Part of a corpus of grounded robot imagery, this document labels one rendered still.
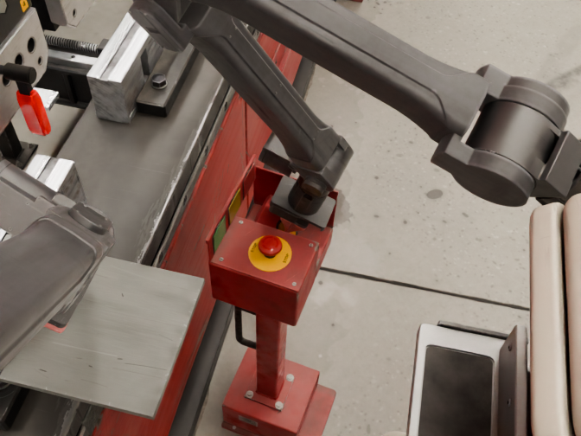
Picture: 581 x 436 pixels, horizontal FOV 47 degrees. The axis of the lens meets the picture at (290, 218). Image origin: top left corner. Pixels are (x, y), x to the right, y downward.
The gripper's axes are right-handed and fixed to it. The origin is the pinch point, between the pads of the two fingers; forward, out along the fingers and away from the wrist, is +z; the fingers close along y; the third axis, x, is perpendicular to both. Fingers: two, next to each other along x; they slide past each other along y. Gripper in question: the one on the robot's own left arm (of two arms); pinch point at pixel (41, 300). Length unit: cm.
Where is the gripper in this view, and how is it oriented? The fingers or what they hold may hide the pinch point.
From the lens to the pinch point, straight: 83.6
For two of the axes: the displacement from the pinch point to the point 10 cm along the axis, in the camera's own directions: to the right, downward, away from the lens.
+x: 8.4, 4.8, 2.6
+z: -4.9, 4.3, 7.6
